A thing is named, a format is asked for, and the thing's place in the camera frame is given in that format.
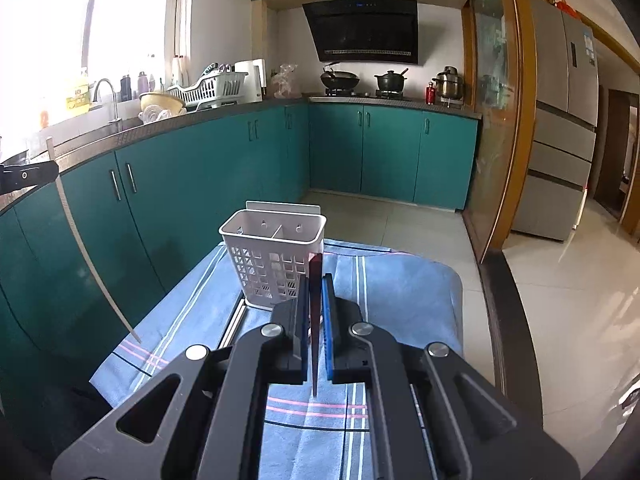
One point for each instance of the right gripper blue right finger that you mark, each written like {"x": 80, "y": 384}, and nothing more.
{"x": 346, "y": 360}

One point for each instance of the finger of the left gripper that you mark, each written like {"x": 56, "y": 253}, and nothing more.
{"x": 16, "y": 177}

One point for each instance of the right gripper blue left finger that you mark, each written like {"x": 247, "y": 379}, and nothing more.
{"x": 290, "y": 361}

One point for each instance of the white chopstick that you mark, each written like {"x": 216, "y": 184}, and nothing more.
{"x": 103, "y": 240}

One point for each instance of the dark red chopstick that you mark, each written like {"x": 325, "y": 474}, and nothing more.
{"x": 315, "y": 284}

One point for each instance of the white plastic utensil basket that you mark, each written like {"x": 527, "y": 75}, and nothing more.
{"x": 270, "y": 245}

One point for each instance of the yellow bottle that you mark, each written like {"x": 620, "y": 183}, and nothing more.
{"x": 79, "y": 102}

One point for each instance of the teal lower cabinets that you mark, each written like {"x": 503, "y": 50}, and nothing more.
{"x": 181, "y": 179}

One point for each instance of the chrome sink faucet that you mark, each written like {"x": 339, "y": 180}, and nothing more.
{"x": 105, "y": 94}

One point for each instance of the yellow bowl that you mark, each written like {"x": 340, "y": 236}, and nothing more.
{"x": 164, "y": 100}

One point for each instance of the white dish rack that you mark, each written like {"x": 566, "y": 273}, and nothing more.
{"x": 213, "y": 89}

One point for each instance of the white electric kettle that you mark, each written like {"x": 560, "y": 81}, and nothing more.
{"x": 254, "y": 85}

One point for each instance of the clear plastic bag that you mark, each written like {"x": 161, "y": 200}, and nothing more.
{"x": 284, "y": 83}

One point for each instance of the black wok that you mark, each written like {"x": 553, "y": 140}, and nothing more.
{"x": 338, "y": 80}

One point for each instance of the black cooking pot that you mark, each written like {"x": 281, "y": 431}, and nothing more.
{"x": 391, "y": 81}

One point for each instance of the red canister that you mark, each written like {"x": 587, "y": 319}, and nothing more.
{"x": 430, "y": 93}

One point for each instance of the stainless steel pot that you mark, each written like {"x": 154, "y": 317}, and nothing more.
{"x": 449, "y": 84}

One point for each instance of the black range hood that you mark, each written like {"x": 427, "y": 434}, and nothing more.
{"x": 364, "y": 30}

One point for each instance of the wooden glass sliding door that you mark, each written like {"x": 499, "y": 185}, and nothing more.
{"x": 501, "y": 73}

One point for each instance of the silver refrigerator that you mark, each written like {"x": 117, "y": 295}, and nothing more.
{"x": 565, "y": 125}

